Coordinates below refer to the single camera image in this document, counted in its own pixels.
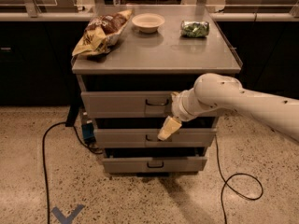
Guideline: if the grey drawer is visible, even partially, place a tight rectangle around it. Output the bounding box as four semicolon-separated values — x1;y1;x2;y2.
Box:
94;128;216;148
102;156;207;174
80;90;232;119

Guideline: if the black floor cable right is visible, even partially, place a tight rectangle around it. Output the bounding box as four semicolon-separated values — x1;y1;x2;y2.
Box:
214;133;264;224

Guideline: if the black floor cable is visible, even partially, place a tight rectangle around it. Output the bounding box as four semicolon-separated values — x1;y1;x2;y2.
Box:
214;133;264;224
41;121;104;224

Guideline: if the grey bottom drawer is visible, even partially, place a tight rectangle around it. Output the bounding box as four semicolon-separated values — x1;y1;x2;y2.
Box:
102;156;207;174

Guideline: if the blue tape floor marker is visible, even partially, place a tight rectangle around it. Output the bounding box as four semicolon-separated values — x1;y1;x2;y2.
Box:
50;203;86;224

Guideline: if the blue power box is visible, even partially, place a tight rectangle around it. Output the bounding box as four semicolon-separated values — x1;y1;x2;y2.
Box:
79;107;95;145

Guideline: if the brown yellow chip bag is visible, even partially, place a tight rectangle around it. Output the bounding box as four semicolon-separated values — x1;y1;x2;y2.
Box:
72;9;132;56

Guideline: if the black floor cable left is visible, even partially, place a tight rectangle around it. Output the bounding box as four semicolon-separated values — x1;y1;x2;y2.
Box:
41;121;104;224

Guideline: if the grey top drawer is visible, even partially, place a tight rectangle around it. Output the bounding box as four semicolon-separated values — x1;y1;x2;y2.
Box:
80;90;232;119

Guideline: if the white paper bowl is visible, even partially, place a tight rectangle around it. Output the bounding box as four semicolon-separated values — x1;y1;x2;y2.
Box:
132;13;165;34

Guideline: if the grey middle drawer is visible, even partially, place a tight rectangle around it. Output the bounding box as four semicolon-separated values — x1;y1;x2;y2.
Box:
94;128;216;148

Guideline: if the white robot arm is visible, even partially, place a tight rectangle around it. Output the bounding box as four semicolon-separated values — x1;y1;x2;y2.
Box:
158;73;299;142

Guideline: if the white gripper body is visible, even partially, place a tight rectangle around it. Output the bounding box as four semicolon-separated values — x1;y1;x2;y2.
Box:
171;89;198;122

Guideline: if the grey metal drawer cabinet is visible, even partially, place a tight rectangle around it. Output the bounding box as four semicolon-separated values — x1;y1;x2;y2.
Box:
72;6;241;160

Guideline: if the dark counter with rail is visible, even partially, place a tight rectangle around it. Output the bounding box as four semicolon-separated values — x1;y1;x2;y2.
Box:
0;20;299;105

